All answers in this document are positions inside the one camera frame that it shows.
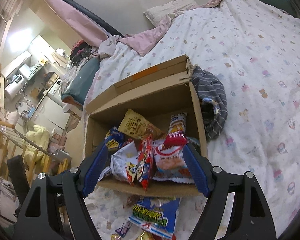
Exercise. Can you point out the blue bear snack bag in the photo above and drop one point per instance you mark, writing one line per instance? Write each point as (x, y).
(114, 139)

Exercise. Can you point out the white patterned bed quilt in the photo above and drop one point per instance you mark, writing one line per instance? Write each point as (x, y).
(254, 50)

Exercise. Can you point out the tan snack pouch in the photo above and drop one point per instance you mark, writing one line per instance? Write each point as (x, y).
(138, 127)

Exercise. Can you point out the white cabinet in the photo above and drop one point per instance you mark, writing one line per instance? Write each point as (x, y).
(50, 115)

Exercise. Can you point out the white red shrimp chip bag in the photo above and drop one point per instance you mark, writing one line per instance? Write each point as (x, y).
(168, 153)

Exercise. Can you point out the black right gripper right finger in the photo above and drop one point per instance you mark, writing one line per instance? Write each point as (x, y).
(250, 216)

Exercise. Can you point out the dark striped cloth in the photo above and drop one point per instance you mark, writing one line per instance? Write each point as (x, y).
(212, 99)

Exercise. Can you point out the teal orange cushion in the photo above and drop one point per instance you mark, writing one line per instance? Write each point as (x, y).
(76, 92)

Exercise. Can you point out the yellow cloth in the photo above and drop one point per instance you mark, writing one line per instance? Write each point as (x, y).
(39, 136)

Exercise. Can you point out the wooden stair railing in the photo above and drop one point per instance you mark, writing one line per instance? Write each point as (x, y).
(14, 143)

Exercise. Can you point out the blue green lettered snack bag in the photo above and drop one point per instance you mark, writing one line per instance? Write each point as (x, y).
(156, 215)

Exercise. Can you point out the brown cardboard box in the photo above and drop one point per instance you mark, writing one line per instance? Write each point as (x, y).
(156, 93)

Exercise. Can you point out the white red snack bag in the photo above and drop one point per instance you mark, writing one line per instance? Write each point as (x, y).
(124, 163)

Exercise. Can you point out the pink blanket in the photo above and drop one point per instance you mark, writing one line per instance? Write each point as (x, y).
(139, 34)

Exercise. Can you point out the white kitchen appliance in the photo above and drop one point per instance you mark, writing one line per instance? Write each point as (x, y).
(14, 86)

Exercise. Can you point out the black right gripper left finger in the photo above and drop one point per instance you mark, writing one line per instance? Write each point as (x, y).
(39, 217)

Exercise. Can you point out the beige pillow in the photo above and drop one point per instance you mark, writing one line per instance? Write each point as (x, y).
(156, 14)

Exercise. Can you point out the red cartoon snack bag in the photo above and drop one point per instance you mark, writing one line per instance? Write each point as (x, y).
(145, 162)

